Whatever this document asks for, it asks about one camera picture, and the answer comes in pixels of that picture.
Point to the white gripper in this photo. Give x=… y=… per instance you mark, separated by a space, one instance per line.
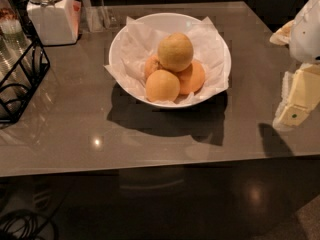
x=306 y=34

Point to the yellow orange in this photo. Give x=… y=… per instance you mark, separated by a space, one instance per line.
x=175 y=52

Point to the right orange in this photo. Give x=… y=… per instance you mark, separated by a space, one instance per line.
x=192 y=78

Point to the front left orange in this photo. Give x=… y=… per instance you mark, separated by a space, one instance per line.
x=162 y=85

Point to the back left orange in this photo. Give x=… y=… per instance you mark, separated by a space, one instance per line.
x=152 y=64

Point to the white paper liner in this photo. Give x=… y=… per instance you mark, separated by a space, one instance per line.
x=140 y=50

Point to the clear plastic stand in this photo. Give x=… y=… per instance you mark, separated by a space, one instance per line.
x=98 y=16

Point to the white ceramic jar with lid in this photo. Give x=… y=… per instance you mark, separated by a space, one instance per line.
x=56 y=21

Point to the stacked clear cups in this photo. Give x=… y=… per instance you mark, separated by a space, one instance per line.
x=14 y=65

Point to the black wire rack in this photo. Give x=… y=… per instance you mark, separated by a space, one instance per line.
x=39 y=59

